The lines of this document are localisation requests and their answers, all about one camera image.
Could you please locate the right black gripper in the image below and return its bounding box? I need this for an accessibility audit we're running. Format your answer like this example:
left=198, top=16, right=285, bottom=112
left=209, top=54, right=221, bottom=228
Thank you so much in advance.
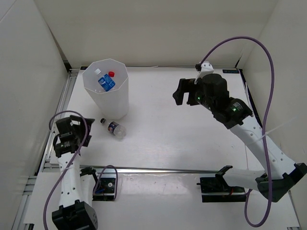
left=173, top=79, right=216, bottom=112

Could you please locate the Pepsi black cap bottle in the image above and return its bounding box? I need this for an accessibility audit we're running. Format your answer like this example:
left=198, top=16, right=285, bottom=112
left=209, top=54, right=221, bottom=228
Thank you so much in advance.
left=100, top=118, right=126, bottom=139

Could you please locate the blue label white cap bottle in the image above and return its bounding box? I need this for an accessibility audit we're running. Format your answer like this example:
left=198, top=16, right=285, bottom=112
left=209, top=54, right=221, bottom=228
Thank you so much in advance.
left=94, top=69, right=116, bottom=92

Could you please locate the red label plastic bottle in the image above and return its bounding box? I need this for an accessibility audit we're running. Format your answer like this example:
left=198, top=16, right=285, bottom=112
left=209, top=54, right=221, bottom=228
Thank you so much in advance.
left=108, top=71, right=115, bottom=77

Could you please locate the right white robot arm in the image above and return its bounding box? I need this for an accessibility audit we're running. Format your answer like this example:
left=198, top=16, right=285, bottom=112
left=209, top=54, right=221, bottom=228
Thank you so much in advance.
left=173, top=73, right=307, bottom=203

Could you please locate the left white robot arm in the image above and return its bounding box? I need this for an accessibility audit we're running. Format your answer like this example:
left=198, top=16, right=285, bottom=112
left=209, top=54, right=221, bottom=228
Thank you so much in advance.
left=52, top=115, right=101, bottom=230

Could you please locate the white octagonal plastic bin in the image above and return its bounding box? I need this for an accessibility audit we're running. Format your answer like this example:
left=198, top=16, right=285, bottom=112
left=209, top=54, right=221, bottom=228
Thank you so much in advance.
left=83, top=58, right=129, bottom=120

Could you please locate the white zip tie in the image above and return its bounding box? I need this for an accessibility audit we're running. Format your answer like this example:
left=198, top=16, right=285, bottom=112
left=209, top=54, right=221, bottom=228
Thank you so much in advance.
left=258, top=117, right=297, bottom=144

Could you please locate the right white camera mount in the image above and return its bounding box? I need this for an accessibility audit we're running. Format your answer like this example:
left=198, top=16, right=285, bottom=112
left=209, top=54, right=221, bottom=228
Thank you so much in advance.
left=194, top=61, right=214, bottom=84

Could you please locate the aluminium frame rail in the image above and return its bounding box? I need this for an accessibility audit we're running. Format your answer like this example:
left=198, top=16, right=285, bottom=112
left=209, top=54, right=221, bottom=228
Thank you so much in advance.
left=35, top=61, right=80, bottom=173

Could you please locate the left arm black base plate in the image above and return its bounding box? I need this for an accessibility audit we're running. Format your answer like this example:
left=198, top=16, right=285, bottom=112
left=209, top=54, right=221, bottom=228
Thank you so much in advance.
left=93, top=175, right=118, bottom=201

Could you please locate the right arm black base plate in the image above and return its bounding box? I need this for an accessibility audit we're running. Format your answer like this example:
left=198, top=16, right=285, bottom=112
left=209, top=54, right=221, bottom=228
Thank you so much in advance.
left=196, top=177, right=247, bottom=203

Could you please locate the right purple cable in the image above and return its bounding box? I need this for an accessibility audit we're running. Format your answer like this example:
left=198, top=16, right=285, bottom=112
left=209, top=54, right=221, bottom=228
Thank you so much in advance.
left=195, top=36, right=274, bottom=228

